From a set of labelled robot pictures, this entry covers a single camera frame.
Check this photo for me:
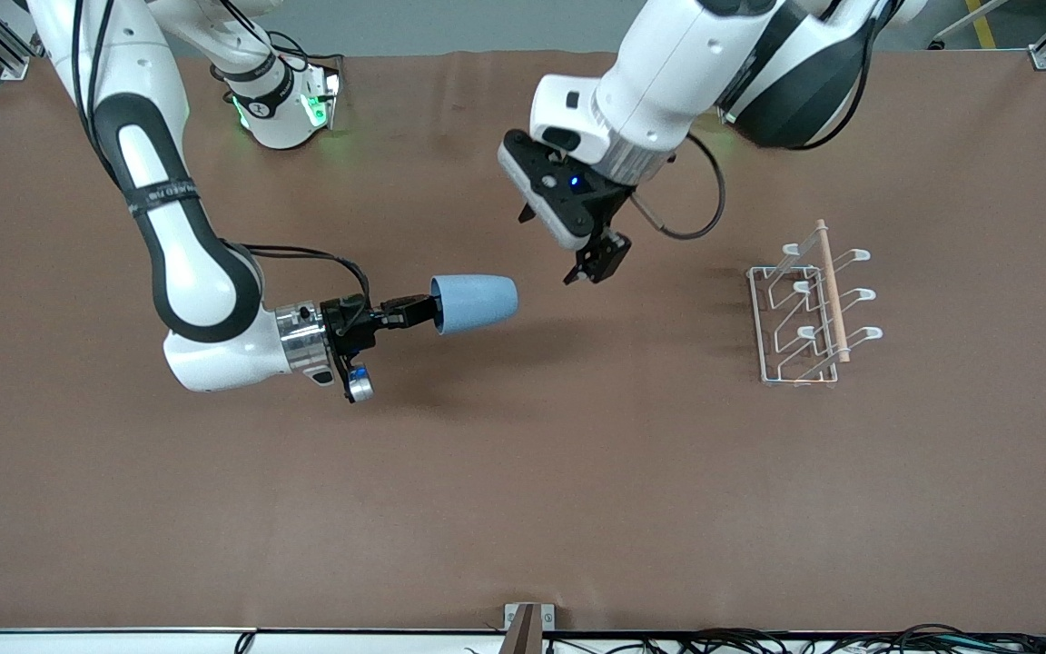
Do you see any blue plastic cup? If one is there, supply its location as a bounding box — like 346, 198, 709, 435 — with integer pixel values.
430, 273, 519, 336

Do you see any brown table mat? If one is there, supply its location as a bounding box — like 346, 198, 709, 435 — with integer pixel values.
0, 50, 1046, 634

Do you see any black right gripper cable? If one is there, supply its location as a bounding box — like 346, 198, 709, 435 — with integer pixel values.
242, 243, 371, 305

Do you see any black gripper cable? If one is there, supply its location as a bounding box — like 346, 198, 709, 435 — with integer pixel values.
242, 243, 371, 305
630, 134, 726, 242

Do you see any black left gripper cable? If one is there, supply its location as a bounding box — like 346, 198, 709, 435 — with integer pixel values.
630, 134, 726, 242

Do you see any white wire cup holder rack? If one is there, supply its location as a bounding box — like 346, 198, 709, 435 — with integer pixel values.
747, 220, 883, 387

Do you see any metal table edge bracket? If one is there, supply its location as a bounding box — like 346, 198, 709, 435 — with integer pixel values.
503, 603, 557, 654

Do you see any black cable bundle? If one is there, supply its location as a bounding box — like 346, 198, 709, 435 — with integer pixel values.
541, 623, 1046, 654

